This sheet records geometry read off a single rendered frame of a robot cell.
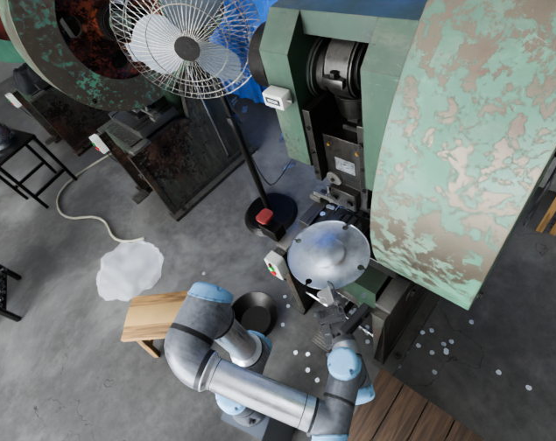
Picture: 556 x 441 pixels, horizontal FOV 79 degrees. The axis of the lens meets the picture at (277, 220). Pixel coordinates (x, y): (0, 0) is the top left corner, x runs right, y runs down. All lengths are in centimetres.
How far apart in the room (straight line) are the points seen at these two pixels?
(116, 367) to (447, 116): 219
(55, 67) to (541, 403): 255
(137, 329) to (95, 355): 59
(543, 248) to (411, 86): 192
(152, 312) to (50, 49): 130
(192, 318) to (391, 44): 74
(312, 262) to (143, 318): 106
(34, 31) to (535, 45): 174
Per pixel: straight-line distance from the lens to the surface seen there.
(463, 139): 45
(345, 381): 88
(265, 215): 140
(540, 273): 223
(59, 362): 264
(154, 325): 190
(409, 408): 149
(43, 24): 188
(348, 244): 122
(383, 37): 78
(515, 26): 46
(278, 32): 93
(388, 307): 128
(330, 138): 104
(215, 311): 89
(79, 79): 194
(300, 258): 121
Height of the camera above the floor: 182
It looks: 51 degrees down
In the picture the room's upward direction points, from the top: 21 degrees counter-clockwise
